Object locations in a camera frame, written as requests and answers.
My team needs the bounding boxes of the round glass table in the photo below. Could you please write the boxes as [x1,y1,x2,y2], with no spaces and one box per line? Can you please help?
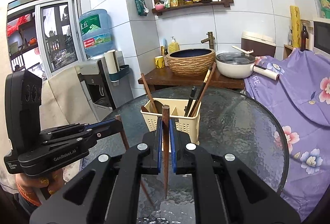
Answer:
[79,86,290,224]

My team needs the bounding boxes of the yellow mug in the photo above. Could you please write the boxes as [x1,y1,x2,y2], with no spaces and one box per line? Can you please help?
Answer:
[154,55,166,69]

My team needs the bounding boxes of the teal cup holder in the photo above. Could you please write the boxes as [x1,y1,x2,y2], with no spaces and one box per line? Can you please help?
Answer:
[109,64,130,82]

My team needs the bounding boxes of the purple floral cloth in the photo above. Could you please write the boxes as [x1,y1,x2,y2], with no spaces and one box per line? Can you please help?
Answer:
[244,49,329,220]

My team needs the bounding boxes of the white pan with lid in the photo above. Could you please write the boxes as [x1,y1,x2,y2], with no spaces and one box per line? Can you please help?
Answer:
[216,52,280,81]

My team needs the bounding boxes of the white microwave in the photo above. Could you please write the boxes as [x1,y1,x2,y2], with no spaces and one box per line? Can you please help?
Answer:
[309,18,330,58]

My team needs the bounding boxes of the left hand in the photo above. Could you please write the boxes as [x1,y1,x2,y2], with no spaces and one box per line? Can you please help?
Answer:
[15,169,64,207]

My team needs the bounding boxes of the water dispenser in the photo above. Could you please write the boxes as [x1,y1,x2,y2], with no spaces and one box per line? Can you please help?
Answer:
[75,50,133,121]

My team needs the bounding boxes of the black chopstick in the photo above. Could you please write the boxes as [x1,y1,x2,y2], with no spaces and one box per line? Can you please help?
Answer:
[189,67,212,117]
[184,86,197,117]

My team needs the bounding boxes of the green wall packet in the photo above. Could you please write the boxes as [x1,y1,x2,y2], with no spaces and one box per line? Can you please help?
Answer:
[135,0,149,16]

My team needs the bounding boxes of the brass faucet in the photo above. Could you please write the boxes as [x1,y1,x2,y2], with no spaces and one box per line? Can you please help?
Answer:
[201,32,215,49]

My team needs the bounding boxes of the paper cup stack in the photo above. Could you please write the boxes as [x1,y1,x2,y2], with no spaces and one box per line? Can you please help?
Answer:
[104,49,120,74]

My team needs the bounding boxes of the yellow soap dispenser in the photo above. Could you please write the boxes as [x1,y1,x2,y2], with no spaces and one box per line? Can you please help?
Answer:
[168,36,180,54]

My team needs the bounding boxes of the brown glass bottle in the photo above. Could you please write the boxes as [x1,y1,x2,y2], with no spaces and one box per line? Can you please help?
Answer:
[300,25,309,52]

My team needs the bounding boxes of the yellow roll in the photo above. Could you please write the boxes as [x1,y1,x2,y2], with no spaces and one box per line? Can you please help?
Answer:
[290,6,302,48]

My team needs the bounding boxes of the blue water jug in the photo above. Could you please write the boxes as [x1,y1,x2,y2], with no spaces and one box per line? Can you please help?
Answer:
[79,9,115,57]

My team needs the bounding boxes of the green instant noodle cups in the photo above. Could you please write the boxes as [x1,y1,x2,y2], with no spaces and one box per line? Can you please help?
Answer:
[319,0,330,19]

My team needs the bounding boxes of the cream plastic utensil holder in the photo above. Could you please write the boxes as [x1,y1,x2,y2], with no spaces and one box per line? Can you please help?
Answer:
[140,98,201,145]

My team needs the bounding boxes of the woven basin sink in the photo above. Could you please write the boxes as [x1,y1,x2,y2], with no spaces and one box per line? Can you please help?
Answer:
[167,49,215,77]

